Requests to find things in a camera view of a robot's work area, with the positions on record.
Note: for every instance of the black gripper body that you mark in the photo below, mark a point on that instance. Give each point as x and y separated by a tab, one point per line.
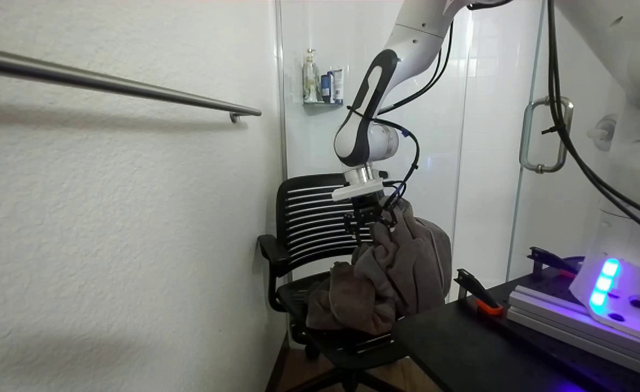
363	212

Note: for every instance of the grey towel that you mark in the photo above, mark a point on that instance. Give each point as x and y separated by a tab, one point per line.
408	262

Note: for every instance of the brown towel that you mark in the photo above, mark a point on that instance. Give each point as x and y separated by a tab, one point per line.
346	302

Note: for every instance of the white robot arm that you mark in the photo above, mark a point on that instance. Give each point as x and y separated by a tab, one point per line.
613	32

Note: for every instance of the black office chair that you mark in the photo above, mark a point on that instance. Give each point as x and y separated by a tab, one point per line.
309	228

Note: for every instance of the metal towel bar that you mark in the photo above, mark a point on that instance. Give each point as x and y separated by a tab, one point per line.
17	66

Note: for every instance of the shower shelf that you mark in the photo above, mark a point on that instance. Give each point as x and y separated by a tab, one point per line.
320	107

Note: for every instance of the orange black clamp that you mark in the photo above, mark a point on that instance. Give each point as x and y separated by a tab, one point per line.
483	302

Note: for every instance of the blue toiletry bottle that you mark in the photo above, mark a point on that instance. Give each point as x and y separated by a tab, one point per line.
325	89

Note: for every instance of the white toiletry tube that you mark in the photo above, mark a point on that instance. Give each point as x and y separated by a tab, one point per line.
338	85

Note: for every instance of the white soap bottle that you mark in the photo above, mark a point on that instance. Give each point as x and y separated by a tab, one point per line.
309	79

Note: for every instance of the glass shower door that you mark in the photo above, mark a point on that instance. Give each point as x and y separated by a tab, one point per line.
515	189

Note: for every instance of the purple black clamp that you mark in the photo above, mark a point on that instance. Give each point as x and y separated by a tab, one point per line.
548	261

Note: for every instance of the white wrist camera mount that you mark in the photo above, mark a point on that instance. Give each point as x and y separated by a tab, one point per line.
357	190

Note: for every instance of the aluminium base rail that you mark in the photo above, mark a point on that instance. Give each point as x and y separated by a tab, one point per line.
613	337

